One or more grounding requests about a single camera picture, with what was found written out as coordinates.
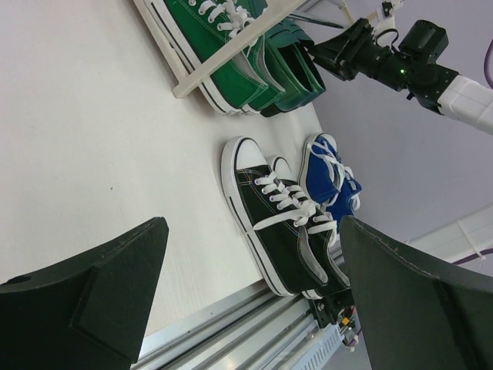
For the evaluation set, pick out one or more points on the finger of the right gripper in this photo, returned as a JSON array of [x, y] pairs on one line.
[[335, 52]]

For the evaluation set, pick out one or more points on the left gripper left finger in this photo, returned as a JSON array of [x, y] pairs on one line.
[[89, 311]]

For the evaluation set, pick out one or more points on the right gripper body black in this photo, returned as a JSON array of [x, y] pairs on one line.
[[359, 53]]

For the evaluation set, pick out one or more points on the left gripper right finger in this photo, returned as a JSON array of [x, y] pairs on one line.
[[416, 310]]

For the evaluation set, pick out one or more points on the green loafer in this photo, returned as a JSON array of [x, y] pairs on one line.
[[317, 86], [286, 65]]

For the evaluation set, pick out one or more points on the green canvas sneaker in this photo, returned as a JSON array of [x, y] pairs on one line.
[[271, 90], [208, 43]]

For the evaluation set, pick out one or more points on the black canvas sneaker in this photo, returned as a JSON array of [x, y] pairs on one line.
[[322, 235], [275, 225]]

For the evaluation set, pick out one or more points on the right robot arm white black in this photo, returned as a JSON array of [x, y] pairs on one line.
[[410, 66]]

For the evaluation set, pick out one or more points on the cream shoe rack metal bars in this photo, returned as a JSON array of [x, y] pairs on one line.
[[187, 80]]

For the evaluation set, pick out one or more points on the blue canvas sneaker upper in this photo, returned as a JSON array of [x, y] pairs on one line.
[[322, 168]]

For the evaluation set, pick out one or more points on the blue canvas sneaker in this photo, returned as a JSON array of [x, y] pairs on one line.
[[347, 201], [322, 168]]

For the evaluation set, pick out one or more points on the blue canvas sneaker lower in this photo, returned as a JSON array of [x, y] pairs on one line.
[[347, 201]]

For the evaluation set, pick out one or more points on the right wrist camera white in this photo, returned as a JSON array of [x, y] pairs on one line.
[[385, 14]]

